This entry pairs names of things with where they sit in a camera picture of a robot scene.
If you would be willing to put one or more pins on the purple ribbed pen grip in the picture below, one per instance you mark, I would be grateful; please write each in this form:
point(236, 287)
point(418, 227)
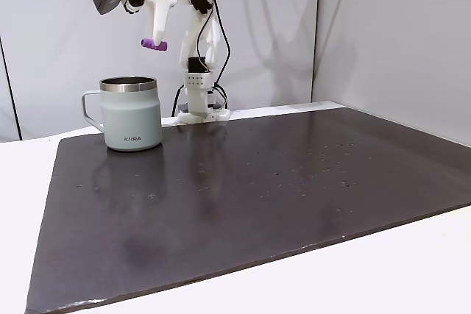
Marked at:
point(154, 45)

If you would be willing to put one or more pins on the pale green steel mug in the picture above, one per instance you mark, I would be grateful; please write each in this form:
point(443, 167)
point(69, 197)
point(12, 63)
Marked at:
point(132, 115)

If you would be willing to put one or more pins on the black table mat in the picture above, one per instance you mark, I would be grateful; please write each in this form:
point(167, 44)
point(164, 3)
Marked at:
point(239, 200)

